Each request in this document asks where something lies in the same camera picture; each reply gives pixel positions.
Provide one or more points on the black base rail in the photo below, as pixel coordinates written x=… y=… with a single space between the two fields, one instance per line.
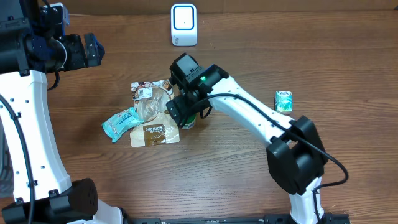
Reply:
x=329 y=218

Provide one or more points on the teal wet wipes pack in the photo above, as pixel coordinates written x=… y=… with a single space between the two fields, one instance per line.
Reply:
x=121 y=122

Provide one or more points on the green lid jar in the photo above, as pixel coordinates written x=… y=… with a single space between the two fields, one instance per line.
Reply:
x=190 y=122

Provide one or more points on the small teal tissue pack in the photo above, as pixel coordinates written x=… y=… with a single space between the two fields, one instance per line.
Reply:
x=283 y=102

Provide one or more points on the cardboard backboard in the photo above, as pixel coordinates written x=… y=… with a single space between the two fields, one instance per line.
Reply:
x=141 y=7

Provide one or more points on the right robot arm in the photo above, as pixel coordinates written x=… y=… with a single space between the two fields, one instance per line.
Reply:
x=295 y=153

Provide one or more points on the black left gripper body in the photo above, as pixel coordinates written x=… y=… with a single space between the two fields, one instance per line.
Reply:
x=82 y=50

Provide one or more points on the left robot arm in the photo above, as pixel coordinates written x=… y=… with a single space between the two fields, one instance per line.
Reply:
x=33 y=45

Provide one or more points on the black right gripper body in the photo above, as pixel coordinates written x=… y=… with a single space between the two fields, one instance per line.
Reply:
x=185 y=101

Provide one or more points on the beige brown snack bag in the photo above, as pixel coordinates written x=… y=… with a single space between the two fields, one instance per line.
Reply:
x=150 y=100

